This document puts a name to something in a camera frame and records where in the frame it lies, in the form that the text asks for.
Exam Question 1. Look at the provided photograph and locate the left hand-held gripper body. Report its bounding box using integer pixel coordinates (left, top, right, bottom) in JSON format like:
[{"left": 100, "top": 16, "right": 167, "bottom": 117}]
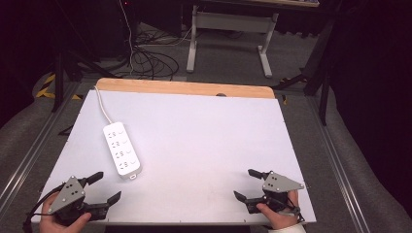
[{"left": 48, "top": 176, "right": 90, "bottom": 227}]

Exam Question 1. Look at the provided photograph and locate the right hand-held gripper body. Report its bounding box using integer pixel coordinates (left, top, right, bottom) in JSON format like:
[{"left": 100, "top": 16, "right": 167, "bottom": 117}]
[{"left": 261, "top": 171, "right": 306, "bottom": 214}]

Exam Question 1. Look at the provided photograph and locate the white power strip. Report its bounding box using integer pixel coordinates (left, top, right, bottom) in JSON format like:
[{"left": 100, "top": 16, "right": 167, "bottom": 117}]
[{"left": 102, "top": 120, "right": 143, "bottom": 181}]

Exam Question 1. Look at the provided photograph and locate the person's right hand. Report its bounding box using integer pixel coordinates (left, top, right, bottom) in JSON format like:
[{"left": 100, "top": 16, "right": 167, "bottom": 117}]
[{"left": 255, "top": 189, "right": 301, "bottom": 231}]

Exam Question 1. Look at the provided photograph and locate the person's left hand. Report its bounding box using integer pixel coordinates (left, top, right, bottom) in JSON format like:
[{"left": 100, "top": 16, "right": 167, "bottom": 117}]
[{"left": 38, "top": 192, "right": 93, "bottom": 233}]

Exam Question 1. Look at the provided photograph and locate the yellow black floor tape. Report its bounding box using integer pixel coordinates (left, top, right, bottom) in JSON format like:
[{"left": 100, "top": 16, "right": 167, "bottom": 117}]
[{"left": 35, "top": 73, "right": 83, "bottom": 101}]

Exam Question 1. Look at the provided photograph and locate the black metal stand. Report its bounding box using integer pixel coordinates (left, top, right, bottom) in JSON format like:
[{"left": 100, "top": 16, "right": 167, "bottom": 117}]
[
  {"left": 51, "top": 0, "right": 122, "bottom": 114},
  {"left": 272, "top": 17, "right": 336, "bottom": 126}
]

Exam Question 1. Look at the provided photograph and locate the dark computer tower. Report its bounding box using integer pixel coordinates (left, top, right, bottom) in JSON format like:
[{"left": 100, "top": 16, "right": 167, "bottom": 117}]
[{"left": 95, "top": 0, "right": 131, "bottom": 60}]

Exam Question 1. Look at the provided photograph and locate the wooden desk top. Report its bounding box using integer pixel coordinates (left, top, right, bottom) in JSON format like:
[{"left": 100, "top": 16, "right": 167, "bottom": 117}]
[{"left": 193, "top": 0, "right": 321, "bottom": 9}]

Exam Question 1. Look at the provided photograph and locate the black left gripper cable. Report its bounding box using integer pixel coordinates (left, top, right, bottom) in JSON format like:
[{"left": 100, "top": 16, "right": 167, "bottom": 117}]
[{"left": 21, "top": 183, "right": 66, "bottom": 233}]

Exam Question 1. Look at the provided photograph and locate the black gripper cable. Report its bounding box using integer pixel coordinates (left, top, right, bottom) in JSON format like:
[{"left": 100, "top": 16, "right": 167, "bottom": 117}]
[
  {"left": 21, "top": 183, "right": 66, "bottom": 233},
  {"left": 279, "top": 193, "right": 306, "bottom": 224}
]

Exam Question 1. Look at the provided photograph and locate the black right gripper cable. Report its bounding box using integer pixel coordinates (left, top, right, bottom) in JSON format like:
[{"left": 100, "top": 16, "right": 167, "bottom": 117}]
[{"left": 279, "top": 193, "right": 306, "bottom": 224}]

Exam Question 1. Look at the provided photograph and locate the aluminium floor rail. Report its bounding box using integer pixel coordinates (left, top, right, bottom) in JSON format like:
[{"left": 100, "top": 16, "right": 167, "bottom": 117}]
[
  {"left": 0, "top": 81, "right": 82, "bottom": 209},
  {"left": 306, "top": 96, "right": 371, "bottom": 233}
]

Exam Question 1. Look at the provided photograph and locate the white power strip cord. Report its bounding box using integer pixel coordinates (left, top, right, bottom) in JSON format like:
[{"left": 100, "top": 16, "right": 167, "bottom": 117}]
[{"left": 93, "top": 84, "right": 114, "bottom": 126}]

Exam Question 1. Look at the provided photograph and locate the tangle of black floor cables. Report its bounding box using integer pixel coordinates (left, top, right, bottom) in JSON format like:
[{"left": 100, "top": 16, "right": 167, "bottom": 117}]
[{"left": 130, "top": 28, "right": 181, "bottom": 82}]

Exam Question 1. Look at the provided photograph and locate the thin white hanging cable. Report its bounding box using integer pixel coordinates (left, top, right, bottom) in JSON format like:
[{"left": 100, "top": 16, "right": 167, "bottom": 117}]
[{"left": 118, "top": 0, "right": 135, "bottom": 76}]

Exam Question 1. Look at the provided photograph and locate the white metal desk frame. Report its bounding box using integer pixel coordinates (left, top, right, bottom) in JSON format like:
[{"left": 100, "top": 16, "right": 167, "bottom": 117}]
[{"left": 186, "top": 4, "right": 280, "bottom": 80}]

